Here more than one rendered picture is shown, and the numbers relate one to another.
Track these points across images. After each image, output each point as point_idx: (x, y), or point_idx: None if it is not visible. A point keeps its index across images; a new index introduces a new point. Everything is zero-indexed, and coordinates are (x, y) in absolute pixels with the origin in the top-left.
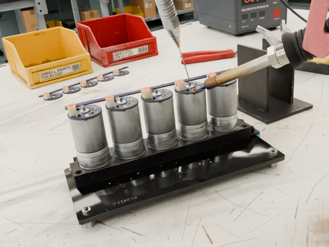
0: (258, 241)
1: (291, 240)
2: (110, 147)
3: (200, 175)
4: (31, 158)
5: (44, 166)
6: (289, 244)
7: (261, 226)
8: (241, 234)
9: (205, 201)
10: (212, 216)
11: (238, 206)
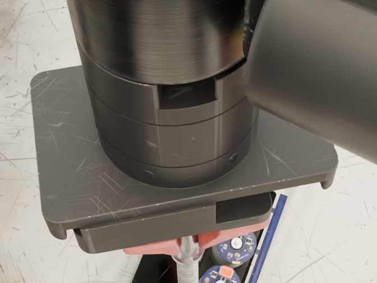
0: (55, 253)
1: (33, 271)
2: (302, 274)
3: (145, 280)
4: (358, 192)
5: (323, 194)
6: (33, 266)
7: (63, 271)
8: (71, 250)
9: (126, 266)
10: (106, 252)
11: (96, 280)
